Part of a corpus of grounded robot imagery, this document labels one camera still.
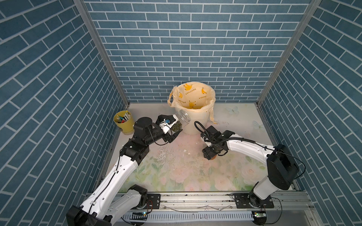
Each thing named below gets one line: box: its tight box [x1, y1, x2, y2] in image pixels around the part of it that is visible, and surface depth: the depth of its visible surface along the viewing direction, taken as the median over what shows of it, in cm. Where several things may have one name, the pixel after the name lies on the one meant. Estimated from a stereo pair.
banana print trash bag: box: [167, 81, 218, 125], surface depth 95 cm
